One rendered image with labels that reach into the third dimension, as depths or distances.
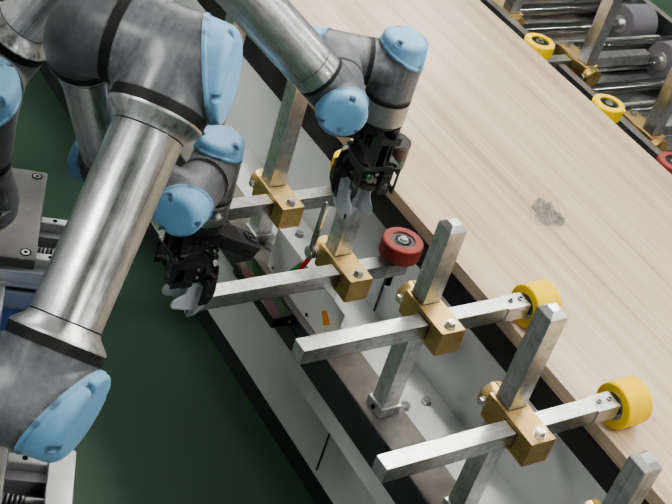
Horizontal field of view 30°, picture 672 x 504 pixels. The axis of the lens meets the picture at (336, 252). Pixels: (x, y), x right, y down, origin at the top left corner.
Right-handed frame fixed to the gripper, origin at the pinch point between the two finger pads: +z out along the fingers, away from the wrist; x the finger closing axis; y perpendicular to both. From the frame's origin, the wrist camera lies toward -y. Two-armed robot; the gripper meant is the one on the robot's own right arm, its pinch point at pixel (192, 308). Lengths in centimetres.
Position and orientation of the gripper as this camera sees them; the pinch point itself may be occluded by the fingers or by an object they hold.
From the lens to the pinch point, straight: 209.9
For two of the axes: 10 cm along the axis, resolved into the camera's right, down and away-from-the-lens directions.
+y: -8.5, 1.2, -5.1
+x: 4.7, 6.3, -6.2
